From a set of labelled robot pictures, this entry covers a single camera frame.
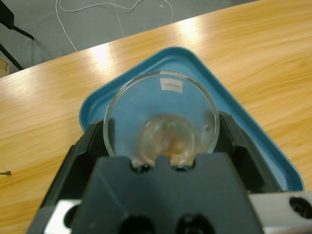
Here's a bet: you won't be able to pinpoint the wooden crate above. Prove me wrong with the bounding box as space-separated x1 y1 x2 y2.
0 57 10 76

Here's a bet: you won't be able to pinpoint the white floor cable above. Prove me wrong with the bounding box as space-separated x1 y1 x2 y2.
55 0 175 52

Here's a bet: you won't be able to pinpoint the black stand legs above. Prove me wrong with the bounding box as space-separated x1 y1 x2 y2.
0 0 35 71

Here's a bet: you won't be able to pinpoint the clear drinking glass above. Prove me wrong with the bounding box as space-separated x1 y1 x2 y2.
103 70 220 169

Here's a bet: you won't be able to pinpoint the teal plastic tray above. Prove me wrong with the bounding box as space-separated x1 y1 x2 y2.
79 46 305 193

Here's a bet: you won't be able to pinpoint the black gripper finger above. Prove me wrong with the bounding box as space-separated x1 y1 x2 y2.
27 121 111 234
213 111 285 195

